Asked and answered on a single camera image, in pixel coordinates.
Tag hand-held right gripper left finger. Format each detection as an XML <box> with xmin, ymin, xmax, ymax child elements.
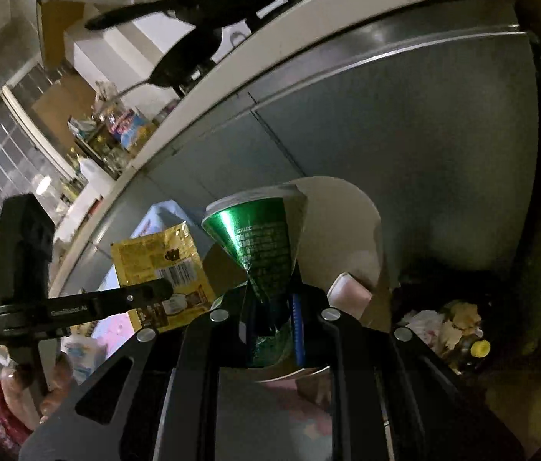
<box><xmin>18</xmin><ymin>285</ymin><xmax>252</xmax><ymax>461</ymax></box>

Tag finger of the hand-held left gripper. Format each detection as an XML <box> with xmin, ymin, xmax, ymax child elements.
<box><xmin>90</xmin><ymin>281</ymin><xmax>175</xmax><ymax>320</ymax></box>

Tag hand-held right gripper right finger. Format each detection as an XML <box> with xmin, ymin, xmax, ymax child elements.
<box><xmin>292</xmin><ymin>287</ymin><xmax>526</xmax><ymax>461</ymax></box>

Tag yellow snack packet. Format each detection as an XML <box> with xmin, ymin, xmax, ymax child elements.
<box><xmin>111</xmin><ymin>221</ymin><xmax>216</xmax><ymax>332</ymax></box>

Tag crushed green can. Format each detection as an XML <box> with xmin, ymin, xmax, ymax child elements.
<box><xmin>202</xmin><ymin>194</ymin><xmax>308</xmax><ymax>370</ymax></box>

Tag round beige waste bin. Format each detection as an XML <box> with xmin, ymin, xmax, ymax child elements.
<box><xmin>202</xmin><ymin>176</ymin><xmax>382</xmax><ymax>385</ymax></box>

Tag person's left forearm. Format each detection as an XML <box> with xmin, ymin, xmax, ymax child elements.
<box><xmin>0</xmin><ymin>379</ymin><xmax>36</xmax><ymax>452</ymax></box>

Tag person's left hand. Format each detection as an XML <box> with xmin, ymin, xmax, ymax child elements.
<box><xmin>0</xmin><ymin>353</ymin><xmax>75</xmax><ymax>430</ymax></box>

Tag pale pink box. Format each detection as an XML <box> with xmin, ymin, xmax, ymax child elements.
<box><xmin>326</xmin><ymin>273</ymin><xmax>373</xmax><ymax>320</ymax></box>

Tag window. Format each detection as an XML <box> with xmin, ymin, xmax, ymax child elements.
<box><xmin>0</xmin><ymin>86</ymin><xmax>74</xmax><ymax>202</ymax></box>

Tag colourful snack bag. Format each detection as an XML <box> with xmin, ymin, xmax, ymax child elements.
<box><xmin>107</xmin><ymin>108</ymin><xmax>158</xmax><ymax>151</ymax></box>

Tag yellow capped bottle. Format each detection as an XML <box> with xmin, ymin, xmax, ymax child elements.
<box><xmin>457</xmin><ymin>338</ymin><xmax>492</xmax><ymax>373</ymax></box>

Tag grey kitchen counter cabinet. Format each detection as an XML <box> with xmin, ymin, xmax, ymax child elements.
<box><xmin>47</xmin><ymin>0</ymin><xmax>540</xmax><ymax>327</ymax></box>

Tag small black frying pan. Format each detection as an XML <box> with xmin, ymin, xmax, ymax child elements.
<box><xmin>119</xmin><ymin>26</ymin><xmax>223</xmax><ymax>101</ymax></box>

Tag black gas stove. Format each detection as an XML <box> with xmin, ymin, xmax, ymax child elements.
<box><xmin>169</xmin><ymin>0</ymin><xmax>316</xmax><ymax>97</ymax></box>

